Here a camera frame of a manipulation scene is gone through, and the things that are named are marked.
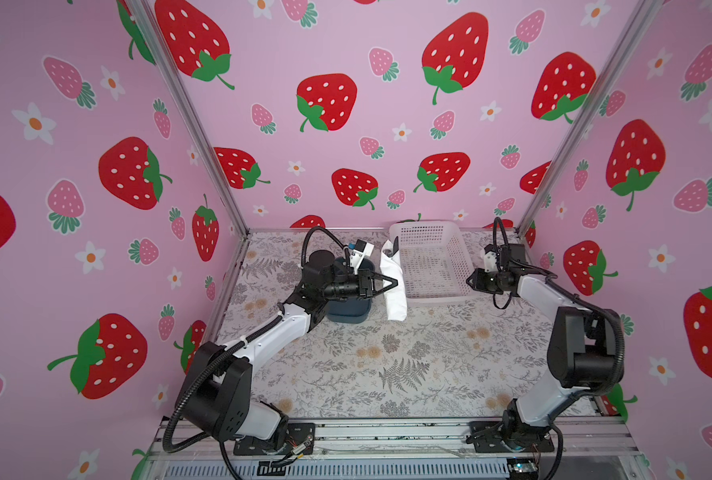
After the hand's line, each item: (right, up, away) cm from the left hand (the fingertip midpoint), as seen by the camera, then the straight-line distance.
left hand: (396, 287), depth 70 cm
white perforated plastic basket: (+19, +6, +41) cm, 45 cm away
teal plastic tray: (-12, -10, +25) cm, 29 cm away
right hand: (+27, 0, +25) cm, 37 cm away
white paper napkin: (-1, +5, +1) cm, 5 cm away
